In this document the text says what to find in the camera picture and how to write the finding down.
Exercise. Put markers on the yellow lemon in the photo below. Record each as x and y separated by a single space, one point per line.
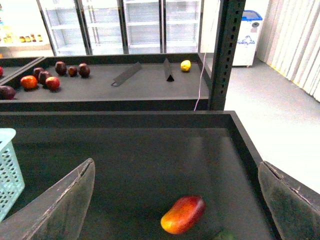
185 66

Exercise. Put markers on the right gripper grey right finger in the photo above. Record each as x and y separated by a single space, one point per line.
294 207

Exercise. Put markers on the dark red apple rear right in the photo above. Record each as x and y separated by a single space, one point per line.
84 70

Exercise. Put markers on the flat black divider bar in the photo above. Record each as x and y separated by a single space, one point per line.
125 75

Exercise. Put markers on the black display tray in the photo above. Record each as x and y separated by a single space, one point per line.
147 90
144 163

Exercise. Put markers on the dark red apple behind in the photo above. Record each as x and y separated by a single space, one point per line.
37 71

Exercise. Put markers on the black metal rack post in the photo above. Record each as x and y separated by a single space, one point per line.
228 27

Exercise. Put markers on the black triangular divider bar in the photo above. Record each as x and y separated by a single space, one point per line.
168 71

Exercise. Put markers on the dark red apple rear left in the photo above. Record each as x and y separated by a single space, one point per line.
60 68

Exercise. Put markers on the orange red tomato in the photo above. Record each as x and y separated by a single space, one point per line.
29 82

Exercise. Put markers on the dark red apple middle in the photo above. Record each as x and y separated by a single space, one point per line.
43 75

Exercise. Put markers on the near black display tray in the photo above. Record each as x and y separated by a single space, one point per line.
144 163

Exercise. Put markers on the far black display tray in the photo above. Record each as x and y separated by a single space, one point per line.
147 90

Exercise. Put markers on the dark purple apple far left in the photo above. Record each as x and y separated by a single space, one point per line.
7 92

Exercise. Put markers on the dark green avocado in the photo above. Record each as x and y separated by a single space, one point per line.
225 235

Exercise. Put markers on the red apple front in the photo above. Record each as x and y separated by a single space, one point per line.
52 83

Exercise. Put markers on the light blue plastic basket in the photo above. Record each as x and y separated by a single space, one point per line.
11 178

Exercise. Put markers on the small dark red apple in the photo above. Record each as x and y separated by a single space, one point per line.
72 71

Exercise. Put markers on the red yellow mango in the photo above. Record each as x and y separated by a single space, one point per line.
183 215

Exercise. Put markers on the white blue chest freezer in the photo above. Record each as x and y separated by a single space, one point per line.
247 40

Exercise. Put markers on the white vertical blind curtain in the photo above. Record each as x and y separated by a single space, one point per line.
289 42

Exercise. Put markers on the glass door display fridge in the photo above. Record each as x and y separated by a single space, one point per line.
114 27

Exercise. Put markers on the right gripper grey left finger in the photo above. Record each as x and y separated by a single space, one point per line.
56 214

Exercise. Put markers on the jars on shelf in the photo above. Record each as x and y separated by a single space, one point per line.
13 39

